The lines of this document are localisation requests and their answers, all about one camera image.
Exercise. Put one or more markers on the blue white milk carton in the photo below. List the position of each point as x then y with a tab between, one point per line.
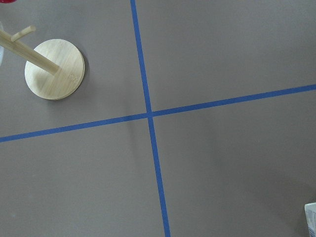
310	212

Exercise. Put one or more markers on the wooden mug tree stand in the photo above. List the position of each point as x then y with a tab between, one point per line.
53	70

